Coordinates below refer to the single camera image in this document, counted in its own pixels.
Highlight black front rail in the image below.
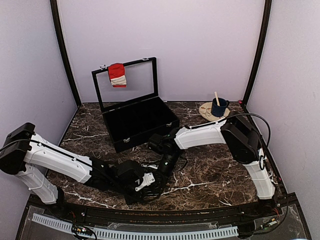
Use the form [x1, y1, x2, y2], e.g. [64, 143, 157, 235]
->
[27, 193, 298, 226]

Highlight left black frame post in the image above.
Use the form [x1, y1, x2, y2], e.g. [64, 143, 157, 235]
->
[49, 0, 82, 108]

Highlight right black frame post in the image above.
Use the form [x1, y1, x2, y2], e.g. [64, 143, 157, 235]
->
[242, 0, 272, 106]

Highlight black display case box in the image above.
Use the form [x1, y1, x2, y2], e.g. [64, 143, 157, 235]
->
[91, 57, 180, 153]

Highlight black frame post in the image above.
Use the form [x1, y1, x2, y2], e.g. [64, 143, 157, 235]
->
[242, 0, 272, 106]
[49, 0, 82, 108]

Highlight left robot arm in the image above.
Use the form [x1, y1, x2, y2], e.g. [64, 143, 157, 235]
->
[0, 122, 156, 218]

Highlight white slotted cable duct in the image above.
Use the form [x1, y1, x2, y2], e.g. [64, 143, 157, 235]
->
[31, 213, 239, 240]

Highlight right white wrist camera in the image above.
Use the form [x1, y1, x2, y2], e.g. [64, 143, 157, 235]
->
[140, 163, 159, 170]

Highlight wooden stick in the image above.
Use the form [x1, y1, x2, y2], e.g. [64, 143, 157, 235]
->
[214, 91, 221, 107]

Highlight dark blue mug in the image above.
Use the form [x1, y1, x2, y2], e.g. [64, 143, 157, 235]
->
[211, 97, 230, 117]

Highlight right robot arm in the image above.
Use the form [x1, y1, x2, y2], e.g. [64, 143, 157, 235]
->
[148, 111, 276, 217]

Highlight small green circuit board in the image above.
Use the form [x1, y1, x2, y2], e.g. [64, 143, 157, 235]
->
[71, 224, 94, 237]

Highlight red and beige sock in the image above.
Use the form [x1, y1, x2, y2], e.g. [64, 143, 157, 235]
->
[108, 63, 127, 88]

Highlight black white striped sock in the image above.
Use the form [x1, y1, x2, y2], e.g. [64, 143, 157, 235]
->
[142, 174, 166, 198]

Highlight beige ceramic saucer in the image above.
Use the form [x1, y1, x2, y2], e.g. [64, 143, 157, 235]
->
[198, 101, 232, 122]

